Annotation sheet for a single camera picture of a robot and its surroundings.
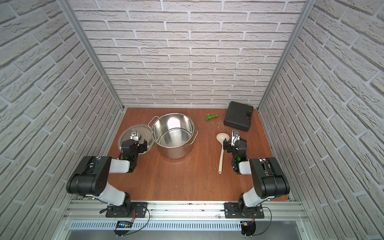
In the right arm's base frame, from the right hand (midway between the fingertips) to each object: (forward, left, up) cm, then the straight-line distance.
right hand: (235, 138), depth 94 cm
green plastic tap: (+25, +15, -5) cm, 29 cm away
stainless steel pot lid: (+13, +62, -5) cm, 63 cm away
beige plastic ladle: (+3, +9, -3) cm, 10 cm away
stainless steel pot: (+8, +41, -3) cm, 42 cm away
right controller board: (-47, +3, -7) cm, 47 cm away
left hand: (+4, +67, +1) cm, 67 cm away
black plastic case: (+20, -8, -2) cm, 22 cm away
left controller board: (-41, +65, -8) cm, 77 cm away
